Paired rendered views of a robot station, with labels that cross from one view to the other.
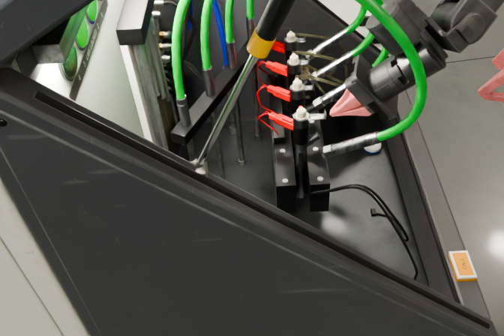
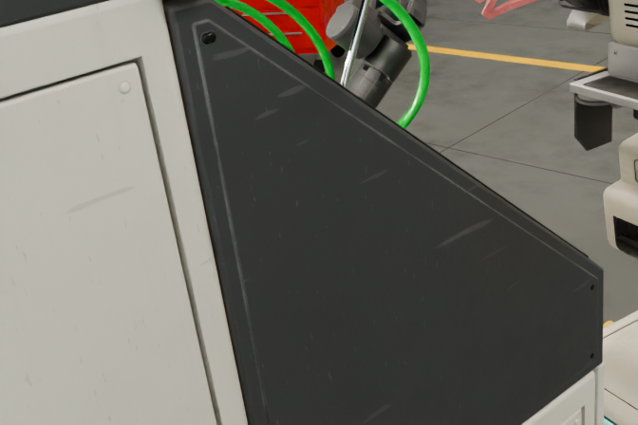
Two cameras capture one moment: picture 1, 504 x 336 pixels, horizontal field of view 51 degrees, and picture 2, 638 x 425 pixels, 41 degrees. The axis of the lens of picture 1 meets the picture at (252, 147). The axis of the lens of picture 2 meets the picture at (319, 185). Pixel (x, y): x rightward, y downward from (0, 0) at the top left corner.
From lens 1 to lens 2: 0.62 m
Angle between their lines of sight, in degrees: 37
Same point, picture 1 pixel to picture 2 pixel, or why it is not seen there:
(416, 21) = (372, 18)
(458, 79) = not seen: hidden behind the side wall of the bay
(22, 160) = (222, 90)
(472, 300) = not seen: hidden behind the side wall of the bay
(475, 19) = (417, 2)
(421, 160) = not seen: hidden behind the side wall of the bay
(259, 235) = (414, 156)
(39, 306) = (204, 381)
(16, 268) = (188, 303)
